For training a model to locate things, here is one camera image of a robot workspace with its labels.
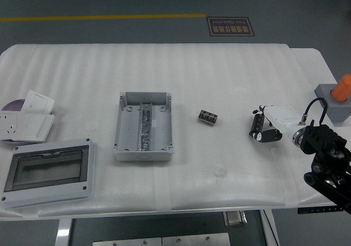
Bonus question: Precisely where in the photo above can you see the metal bracket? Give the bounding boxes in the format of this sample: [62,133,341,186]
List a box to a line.
[223,211,248,228]

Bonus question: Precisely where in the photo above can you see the white foam mat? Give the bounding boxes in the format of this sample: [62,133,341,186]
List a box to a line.
[0,43,302,219]

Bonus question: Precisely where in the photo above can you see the orange cylinder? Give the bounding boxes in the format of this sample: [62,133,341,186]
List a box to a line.
[330,75,351,102]

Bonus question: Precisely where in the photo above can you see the grey cover with clear window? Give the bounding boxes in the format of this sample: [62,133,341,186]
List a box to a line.
[0,138,97,210]

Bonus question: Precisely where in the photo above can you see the grey block base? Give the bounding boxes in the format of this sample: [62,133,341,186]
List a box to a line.
[314,83,351,125]

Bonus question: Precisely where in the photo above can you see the black printed cylindrical battery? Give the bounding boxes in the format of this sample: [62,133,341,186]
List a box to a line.
[198,109,219,125]

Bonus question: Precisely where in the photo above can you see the purple disc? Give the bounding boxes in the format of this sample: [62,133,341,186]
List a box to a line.
[1,99,27,146]

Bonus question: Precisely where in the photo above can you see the metal mounting rail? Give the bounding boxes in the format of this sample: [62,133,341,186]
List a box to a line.
[137,102,153,152]

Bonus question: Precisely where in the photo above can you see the black table control panel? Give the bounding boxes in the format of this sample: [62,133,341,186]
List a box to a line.
[297,207,343,215]

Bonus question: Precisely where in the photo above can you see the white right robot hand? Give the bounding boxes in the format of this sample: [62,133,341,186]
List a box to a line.
[248,104,302,144]

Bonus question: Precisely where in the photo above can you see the grey metal plate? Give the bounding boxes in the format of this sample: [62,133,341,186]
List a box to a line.
[161,233,230,246]
[92,237,162,246]

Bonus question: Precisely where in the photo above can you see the white wall socket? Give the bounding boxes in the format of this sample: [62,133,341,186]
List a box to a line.
[0,111,26,141]

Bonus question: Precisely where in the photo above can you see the white switch panel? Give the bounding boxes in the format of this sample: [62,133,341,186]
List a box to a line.
[15,113,56,144]
[21,90,55,115]

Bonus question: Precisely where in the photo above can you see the black floor sign orange text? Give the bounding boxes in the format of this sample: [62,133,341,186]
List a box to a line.
[206,16,256,37]

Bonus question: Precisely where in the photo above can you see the grey open junction box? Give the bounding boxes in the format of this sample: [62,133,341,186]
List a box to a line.
[112,91,176,162]

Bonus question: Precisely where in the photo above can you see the white table leg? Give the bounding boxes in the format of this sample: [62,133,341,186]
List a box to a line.
[259,209,281,246]
[54,218,73,246]

